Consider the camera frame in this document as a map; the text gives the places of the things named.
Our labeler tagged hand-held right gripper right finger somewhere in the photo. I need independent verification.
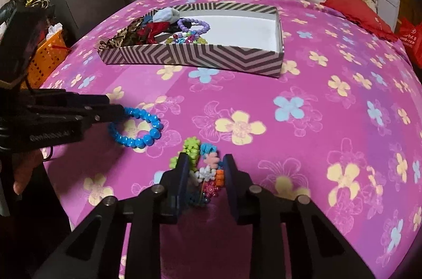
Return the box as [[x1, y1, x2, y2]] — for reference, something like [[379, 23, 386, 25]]
[[222, 153, 376, 279]]

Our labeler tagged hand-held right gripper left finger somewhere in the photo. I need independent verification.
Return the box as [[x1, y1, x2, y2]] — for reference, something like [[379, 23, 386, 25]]
[[33, 152, 192, 279]]

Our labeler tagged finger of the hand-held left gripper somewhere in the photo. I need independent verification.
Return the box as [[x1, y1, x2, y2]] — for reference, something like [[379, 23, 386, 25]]
[[26, 104, 126, 128], [25, 91, 113, 109]]

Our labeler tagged colourful flower bead bracelet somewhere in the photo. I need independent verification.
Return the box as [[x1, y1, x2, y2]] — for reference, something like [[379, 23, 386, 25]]
[[170, 136, 228, 207]]

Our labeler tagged blue bead bracelet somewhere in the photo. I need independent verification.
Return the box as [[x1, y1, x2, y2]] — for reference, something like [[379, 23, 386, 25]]
[[108, 107, 163, 149]]

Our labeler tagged striped cardboard box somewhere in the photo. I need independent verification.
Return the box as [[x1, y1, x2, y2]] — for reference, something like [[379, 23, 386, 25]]
[[99, 2, 285, 78]]

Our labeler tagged multicolour bead bracelet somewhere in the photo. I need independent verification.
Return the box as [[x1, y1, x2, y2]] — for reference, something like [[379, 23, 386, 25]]
[[165, 30, 208, 45]]

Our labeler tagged light blue fluffy scrunchie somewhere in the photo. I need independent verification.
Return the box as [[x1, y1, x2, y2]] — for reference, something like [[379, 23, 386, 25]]
[[153, 8, 180, 24]]

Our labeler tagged black scrunchie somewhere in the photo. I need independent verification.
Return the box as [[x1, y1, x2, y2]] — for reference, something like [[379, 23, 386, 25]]
[[165, 18, 193, 34]]

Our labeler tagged purple bead bracelet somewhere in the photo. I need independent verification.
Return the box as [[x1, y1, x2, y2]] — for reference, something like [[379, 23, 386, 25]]
[[177, 18, 211, 36]]

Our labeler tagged person's left hand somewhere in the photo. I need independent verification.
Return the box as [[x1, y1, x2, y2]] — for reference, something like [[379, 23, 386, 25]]
[[13, 150, 45, 197]]

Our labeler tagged orange plastic basket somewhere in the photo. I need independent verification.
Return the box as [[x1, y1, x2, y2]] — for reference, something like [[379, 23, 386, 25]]
[[25, 30, 71, 85]]

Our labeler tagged white cloth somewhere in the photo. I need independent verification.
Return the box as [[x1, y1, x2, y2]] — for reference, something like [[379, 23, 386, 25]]
[[46, 22, 63, 39]]

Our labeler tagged leopard print scrunchie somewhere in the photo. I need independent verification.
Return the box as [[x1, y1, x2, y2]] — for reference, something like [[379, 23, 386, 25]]
[[99, 20, 149, 49]]

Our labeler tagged pink floral bedsheet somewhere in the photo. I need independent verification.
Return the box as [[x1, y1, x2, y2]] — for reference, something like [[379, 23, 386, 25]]
[[40, 0, 422, 279]]

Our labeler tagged red scrunchie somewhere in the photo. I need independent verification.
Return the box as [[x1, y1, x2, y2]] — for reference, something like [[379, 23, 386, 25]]
[[137, 20, 172, 44]]

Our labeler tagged red pillow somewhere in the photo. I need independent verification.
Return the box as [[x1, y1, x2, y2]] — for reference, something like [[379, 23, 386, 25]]
[[321, 0, 398, 42]]

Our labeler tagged red bag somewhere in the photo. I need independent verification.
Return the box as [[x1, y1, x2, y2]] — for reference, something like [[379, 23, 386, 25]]
[[394, 18, 422, 65]]

